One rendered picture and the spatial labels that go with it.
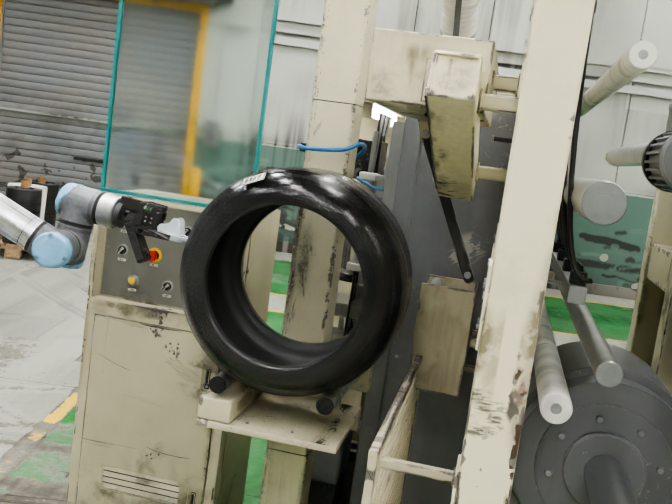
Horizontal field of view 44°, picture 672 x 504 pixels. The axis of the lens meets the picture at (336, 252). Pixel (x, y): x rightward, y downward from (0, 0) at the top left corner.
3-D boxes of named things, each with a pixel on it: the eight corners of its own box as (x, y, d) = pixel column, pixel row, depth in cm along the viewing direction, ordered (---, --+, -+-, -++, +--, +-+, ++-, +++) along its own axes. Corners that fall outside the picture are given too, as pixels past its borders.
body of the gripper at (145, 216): (159, 208, 217) (117, 195, 219) (151, 240, 218) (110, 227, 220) (170, 206, 224) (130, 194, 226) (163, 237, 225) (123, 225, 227)
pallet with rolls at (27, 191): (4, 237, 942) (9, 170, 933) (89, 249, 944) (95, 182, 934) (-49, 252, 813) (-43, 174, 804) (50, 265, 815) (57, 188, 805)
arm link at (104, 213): (92, 226, 220) (109, 223, 230) (108, 231, 219) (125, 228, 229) (99, 193, 219) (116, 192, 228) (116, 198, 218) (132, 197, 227)
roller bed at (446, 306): (413, 371, 252) (428, 273, 248) (462, 380, 249) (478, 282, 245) (405, 387, 232) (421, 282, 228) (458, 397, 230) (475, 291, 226)
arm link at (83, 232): (40, 263, 219) (52, 217, 218) (52, 259, 231) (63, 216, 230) (75, 273, 220) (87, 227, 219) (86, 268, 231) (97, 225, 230)
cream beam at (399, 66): (398, 117, 231) (406, 63, 229) (490, 129, 226) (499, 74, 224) (360, 99, 172) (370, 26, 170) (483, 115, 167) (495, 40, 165)
